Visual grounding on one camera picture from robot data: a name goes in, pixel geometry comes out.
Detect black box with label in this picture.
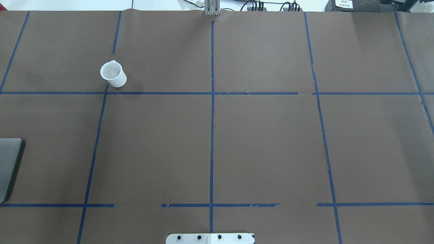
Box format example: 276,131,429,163
324,0,395,13

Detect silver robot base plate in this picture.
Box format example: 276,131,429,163
165,233,255,244

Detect white plastic cup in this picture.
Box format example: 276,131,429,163
100,60,127,88

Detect grey closed laptop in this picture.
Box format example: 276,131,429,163
0,138,23,203

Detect grey aluminium frame post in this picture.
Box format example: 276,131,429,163
204,0,221,16

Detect brown paper table cover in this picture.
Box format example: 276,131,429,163
1,9,433,244

